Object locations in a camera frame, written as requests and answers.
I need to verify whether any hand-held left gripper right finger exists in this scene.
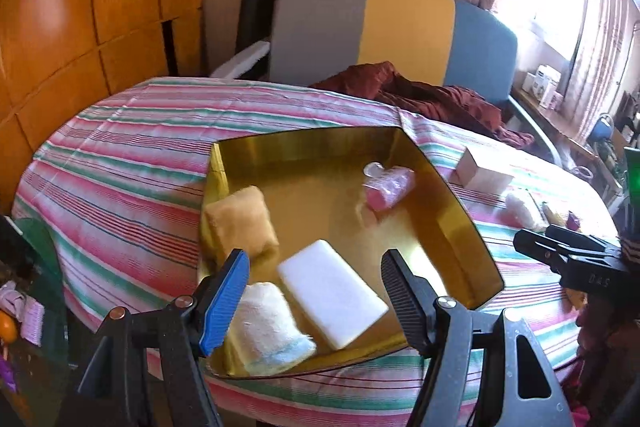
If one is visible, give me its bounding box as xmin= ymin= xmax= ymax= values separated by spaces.
xmin=381 ymin=249 xmax=573 ymax=427

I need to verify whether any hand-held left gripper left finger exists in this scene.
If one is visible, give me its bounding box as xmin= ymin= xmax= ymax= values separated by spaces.
xmin=70 ymin=249 xmax=250 ymax=427

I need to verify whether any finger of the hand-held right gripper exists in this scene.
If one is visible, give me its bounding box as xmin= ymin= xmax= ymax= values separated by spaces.
xmin=514 ymin=229 xmax=572 ymax=269
xmin=545 ymin=224 xmax=622 ymax=255

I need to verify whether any gold storage box maroon outside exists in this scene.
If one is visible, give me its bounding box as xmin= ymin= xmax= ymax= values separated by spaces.
xmin=199 ymin=125 xmax=505 ymax=380

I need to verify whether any clear bag of white cotton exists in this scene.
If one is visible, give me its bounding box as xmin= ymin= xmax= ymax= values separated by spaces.
xmin=505 ymin=189 xmax=547 ymax=231

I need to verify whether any white folded towel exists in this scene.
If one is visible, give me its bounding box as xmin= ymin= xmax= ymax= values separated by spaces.
xmin=227 ymin=282 xmax=317 ymax=377

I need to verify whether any white foam block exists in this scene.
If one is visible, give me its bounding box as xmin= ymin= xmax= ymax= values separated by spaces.
xmin=277 ymin=239 xmax=390 ymax=351

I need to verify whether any yellow sponge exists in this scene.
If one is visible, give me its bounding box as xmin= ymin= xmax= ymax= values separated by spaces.
xmin=202 ymin=186 xmax=280 ymax=259

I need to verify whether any white cardboard box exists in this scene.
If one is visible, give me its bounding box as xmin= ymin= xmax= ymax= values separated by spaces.
xmin=452 ymin=147 xmax=516 ymax=194

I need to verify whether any pink packet in clear bag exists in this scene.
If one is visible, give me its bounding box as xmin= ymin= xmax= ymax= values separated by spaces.
xmin=362 ymin=162 xmax=417 ymax=211

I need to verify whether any wooden side desk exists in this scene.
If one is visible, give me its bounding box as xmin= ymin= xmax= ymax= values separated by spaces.
xmin=510 ymin=84 xmax=626 ymax=208

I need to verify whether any person's red clothing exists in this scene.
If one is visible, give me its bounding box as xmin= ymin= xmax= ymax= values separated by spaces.
xmin=570 ymin=307 xmax=640 ymax=427

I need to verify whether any large white carton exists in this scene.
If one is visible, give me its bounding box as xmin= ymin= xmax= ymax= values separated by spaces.
xmin=534 ymin=64 xmax=564 ymax=105

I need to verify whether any striped tablecloth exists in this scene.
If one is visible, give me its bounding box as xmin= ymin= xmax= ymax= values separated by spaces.
xmin=11 ymin=77 xmax=626 ymax=423

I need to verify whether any maroon jacket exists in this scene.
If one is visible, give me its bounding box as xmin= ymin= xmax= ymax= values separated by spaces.
xmin=310 ymin=61 xmax=535 ymax=152

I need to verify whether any green glass side table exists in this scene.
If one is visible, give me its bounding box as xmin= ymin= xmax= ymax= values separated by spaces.
xmin=0 ymin=216 xmax=73 ymax=427

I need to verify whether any pink brush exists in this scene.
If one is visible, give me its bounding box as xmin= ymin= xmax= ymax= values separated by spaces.
xmin=20 ymin=297 xmax=49 ymax=348

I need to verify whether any pink striped curtain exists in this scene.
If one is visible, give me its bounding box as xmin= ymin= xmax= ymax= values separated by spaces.
xmin=570 ymin=0 xmax=637 ymax=142

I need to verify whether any orange fruit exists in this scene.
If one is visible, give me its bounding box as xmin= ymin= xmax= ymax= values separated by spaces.
xmin=0 ymin=312 xmax=19 ymax=344

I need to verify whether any grey yellow blue chair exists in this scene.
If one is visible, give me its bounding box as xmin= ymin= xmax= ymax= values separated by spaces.
xmin=209 ymin=0 xmax=562 ymax=164

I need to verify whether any black rolled mat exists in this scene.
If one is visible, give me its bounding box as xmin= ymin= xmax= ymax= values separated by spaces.
xmin=235 ymin=0 xmax=287 ymax=80

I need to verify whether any wooden wardrobe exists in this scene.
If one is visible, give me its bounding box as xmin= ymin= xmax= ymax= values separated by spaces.
xmin=0 ymin=0 xmax=206 ymax=208

